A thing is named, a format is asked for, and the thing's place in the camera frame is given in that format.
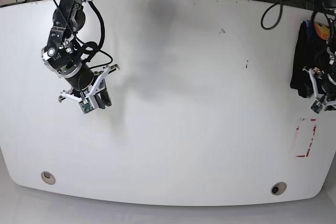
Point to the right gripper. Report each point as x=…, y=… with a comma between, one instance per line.
x=86, y=83

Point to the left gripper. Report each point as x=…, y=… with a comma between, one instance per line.
x=322, y=87

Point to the black graphic t-shirt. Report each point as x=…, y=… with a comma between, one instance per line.
x=310, y=52

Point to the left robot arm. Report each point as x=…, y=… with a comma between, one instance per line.
x=324, y=12

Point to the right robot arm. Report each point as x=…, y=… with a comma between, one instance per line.
x=67, y=56

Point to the red tape rectangle marking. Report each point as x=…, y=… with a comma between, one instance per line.
x=304, y=136

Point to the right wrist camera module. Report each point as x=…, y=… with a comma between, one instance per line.
x=85, y=106

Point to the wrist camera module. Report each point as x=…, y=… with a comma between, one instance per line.
x=318, y=105
x=85, y=106

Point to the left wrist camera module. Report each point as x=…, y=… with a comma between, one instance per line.
x=318, y=105

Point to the left table cable grommet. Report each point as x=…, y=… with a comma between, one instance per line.
x=48, y=178

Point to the table cable grommet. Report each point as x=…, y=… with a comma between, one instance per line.
x=279, y=188
x=48, y=178

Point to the right table cable grommet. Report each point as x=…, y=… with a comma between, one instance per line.
x=279, y=188

